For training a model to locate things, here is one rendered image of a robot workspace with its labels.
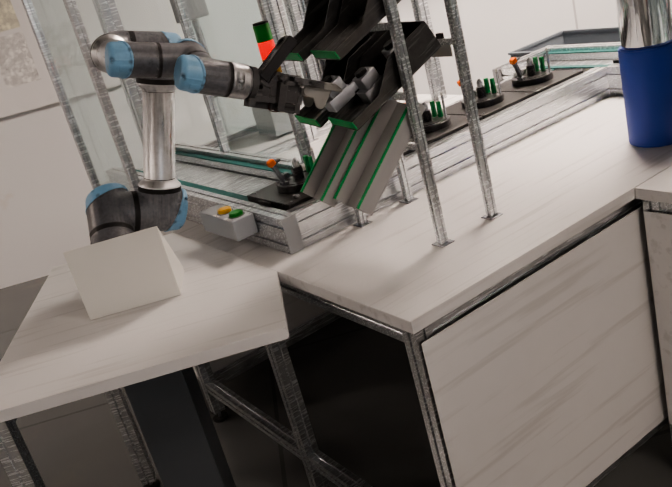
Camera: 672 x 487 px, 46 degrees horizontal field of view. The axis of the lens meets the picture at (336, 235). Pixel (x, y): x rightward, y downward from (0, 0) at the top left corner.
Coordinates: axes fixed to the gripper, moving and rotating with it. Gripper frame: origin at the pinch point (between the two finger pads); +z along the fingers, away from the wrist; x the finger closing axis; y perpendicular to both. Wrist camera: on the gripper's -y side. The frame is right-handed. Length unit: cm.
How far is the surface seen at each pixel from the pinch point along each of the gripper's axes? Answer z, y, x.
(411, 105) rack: 15.2, 1.8, 10.3
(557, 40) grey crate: 206, -47, -165
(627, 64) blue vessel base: 83, -18, 5
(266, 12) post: 6, -20, -61
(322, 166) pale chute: 10.5, 19.8, -20.6
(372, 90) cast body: 9.2, -0.4, 2.3
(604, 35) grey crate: 214, -51, -141
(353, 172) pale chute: 11.8, 19.3, -5.8
